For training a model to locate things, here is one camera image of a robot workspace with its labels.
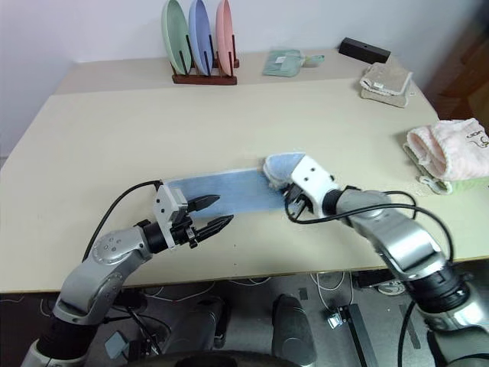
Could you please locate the blue plate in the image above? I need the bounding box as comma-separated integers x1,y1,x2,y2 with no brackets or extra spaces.
187,0,213,76

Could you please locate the black rectangular box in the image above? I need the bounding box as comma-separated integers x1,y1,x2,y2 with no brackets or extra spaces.
338,37,392,65

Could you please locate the folded beige towel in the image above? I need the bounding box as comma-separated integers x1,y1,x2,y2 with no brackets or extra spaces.
358,61,416,109

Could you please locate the pink plate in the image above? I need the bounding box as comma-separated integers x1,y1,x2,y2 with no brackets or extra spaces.
214,0,235,78

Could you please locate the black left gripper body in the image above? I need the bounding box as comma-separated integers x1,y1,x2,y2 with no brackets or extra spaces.
170,213,204,251

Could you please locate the light green towel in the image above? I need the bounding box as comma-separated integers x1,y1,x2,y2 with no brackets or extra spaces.
402,140,489,195

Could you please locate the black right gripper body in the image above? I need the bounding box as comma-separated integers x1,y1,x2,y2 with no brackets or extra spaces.
284,183,317,222

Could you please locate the small silver connector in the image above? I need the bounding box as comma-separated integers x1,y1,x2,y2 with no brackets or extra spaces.
325,310,344,329

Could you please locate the small grey box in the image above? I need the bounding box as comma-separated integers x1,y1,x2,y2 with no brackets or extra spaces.
104,331,130,359

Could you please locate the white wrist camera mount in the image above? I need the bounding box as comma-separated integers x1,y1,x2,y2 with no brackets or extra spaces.
289,154,341,216
152,183,189,252

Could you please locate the folded pale green cloth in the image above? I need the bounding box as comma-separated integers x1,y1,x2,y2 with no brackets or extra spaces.
262,48,327,77

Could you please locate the white floor cable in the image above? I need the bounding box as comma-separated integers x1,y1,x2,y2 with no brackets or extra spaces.
309,270,355,313

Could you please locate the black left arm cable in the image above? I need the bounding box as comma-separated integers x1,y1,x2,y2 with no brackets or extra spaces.
81,180,162,265

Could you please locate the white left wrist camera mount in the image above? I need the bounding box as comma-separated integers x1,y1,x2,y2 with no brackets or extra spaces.
152,183,189,252

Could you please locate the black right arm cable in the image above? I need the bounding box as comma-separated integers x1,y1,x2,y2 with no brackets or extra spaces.
285,190,456,269

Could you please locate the dark brown wooden furniture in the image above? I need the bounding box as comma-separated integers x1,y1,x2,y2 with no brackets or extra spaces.
421,37,489,124

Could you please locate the dark wooden plate rack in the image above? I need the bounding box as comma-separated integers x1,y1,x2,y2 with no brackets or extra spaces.
167,34,241,86

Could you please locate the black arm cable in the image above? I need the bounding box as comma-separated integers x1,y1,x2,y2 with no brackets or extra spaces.
285,190,456,269
81,180,162,265

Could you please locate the black flat floor box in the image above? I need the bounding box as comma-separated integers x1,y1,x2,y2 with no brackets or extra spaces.
356,268,395,288

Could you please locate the black metal bar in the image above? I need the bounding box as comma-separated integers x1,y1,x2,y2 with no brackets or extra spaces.
338,303,374,367

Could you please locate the pink towel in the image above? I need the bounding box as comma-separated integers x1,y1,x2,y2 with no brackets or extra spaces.
406,118,489,181

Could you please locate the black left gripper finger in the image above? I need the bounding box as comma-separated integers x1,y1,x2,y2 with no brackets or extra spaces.
194,214,235,243
186,194,221,213

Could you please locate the dark grey rounded shape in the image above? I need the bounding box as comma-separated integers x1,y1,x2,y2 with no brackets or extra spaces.
182,296,232,349
271,293,317,367

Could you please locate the light blue towel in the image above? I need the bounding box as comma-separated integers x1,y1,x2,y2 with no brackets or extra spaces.
164,151,307,217

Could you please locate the green plate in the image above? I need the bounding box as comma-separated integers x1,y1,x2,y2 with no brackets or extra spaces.
160,0,193,76

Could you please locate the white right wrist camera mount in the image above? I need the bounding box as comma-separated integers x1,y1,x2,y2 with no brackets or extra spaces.
289,154,341,216

